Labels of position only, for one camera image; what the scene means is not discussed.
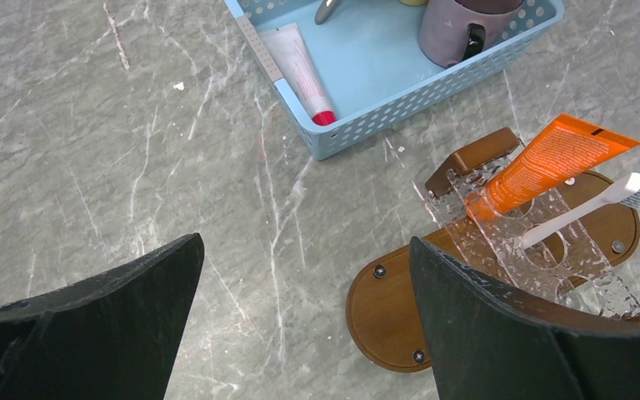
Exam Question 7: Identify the clear acrylic toothbrush holder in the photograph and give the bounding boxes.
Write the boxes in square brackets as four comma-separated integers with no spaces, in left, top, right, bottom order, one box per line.
[423,127,640,323]

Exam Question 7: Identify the blue plastic basket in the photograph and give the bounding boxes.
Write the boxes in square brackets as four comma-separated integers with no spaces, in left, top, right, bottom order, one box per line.
[227,1,564,161]

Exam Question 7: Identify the white toothbrush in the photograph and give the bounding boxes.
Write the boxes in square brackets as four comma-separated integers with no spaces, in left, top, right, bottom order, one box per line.
[520,172,640,248]

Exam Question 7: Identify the brown oval wooden tray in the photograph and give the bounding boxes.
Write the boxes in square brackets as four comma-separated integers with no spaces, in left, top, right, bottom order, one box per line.
[346,171,640,373]

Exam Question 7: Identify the grey toothbrush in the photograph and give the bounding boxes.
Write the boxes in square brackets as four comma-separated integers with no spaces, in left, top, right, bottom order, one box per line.
[314,0,341,25]

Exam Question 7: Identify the yellow mug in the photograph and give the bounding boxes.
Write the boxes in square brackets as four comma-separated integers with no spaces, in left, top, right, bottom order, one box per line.
[398,0,428,7]

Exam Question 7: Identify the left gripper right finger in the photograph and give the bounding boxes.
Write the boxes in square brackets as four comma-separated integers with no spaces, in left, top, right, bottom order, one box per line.
[409,237,640,399]

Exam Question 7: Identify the white red toothpaste tube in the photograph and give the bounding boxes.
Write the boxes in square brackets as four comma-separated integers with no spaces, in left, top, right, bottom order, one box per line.
[260,23,338,126]

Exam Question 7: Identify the orange toothpaste tube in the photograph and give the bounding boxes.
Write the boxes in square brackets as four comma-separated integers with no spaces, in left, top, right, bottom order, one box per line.
[466,113,640,221]

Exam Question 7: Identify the purple mug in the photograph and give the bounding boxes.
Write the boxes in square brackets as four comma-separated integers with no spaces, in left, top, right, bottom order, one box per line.
[418,0,524,68]

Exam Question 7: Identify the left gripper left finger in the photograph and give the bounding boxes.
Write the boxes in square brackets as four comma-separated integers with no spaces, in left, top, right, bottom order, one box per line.
[0,233,205,399]

